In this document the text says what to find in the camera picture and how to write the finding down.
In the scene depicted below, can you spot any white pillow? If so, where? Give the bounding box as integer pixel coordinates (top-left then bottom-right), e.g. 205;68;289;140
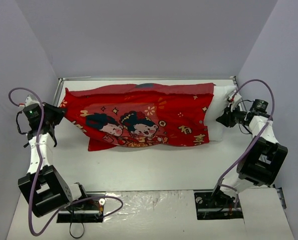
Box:
204;85;236;142

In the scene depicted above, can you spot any red printed pillowcase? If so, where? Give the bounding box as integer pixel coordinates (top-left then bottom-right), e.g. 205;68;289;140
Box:
60;83;214;152

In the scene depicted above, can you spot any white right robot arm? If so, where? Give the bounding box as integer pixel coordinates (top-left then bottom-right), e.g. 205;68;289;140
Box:
210;99;288;207

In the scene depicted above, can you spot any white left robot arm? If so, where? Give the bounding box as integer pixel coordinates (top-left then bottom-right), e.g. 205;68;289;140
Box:
18;97;89;218

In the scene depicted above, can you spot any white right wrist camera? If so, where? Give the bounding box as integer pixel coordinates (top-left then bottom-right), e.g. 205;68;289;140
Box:
227;92;242;108

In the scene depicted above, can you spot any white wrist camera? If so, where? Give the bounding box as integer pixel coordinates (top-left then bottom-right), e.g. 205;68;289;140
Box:
227;92;242;108
18;94;40;110

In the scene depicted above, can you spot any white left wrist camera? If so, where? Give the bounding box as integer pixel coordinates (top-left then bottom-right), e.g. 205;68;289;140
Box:
18;94;40;110

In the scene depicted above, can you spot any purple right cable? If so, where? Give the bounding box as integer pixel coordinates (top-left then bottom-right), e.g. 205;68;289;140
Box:
218;79;275;210

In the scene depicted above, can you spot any purple cable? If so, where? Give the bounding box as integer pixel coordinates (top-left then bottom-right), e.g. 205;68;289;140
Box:
218;79;275;210
8;87;124;237

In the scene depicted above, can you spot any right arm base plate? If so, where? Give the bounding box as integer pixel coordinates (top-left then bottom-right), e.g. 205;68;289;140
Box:
194;189;243;221

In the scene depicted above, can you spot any thin black cable loop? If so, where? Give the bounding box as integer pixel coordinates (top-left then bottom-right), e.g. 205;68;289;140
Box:
68;209;86;239

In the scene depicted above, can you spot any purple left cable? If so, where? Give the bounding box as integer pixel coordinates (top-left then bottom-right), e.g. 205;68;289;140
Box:
8;87;124;237

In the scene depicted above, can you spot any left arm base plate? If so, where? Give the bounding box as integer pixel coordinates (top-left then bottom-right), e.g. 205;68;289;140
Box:
56;192;105;224

